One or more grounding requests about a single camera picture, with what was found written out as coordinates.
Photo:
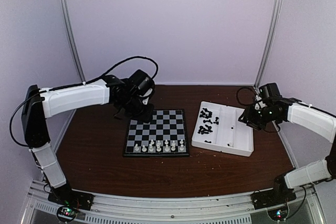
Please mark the black chess pieces lower cluster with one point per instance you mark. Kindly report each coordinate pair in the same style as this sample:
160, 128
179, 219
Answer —
206, 129

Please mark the controller board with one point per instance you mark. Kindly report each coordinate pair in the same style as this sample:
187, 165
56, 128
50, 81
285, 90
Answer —
278, 214
65, 213

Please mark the aluminium frame post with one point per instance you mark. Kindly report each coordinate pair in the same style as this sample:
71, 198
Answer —
276, 10
71, 40

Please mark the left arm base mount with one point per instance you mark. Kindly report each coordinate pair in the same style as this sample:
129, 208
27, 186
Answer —
66, 196

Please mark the left aluminium frame post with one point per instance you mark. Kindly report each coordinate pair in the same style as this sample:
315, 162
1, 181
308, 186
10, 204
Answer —
71, 40

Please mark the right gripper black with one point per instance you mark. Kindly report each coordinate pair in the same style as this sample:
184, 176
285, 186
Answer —
248, 116

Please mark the black chess pieces upper cluster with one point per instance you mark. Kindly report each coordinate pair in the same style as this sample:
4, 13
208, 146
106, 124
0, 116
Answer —
207, 116

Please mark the black chess pieces cluster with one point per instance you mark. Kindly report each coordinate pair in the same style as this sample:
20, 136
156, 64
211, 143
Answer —
206, 129
207, 116

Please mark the aluminium front rail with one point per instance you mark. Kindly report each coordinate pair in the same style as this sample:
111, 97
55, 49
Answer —
236, 208

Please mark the right aluminium frame post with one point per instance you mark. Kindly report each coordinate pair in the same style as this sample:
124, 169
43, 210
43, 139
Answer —
276, 10

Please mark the white plastic tray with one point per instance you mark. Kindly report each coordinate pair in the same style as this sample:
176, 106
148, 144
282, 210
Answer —
228, 117

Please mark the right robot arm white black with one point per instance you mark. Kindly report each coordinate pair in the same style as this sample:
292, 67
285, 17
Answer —
311, 135

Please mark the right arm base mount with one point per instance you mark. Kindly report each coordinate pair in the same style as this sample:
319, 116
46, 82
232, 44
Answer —
279, 194

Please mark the black white chessboard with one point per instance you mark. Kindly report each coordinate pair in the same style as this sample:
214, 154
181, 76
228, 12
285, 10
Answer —
168, 124

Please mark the white chess king piece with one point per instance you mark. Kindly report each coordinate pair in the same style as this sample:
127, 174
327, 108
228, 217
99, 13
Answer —
158, 148

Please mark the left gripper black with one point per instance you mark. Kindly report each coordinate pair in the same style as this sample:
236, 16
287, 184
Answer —
146, 117

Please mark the white chess pieces pile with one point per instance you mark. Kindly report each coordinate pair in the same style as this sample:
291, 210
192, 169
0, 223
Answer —
230, 137

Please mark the right controller board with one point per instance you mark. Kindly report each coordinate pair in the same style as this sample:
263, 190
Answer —
278, 214

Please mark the left controller board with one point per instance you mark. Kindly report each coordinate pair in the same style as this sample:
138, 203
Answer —
65, 213

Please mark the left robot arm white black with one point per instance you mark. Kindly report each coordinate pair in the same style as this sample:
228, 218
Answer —
41, 104

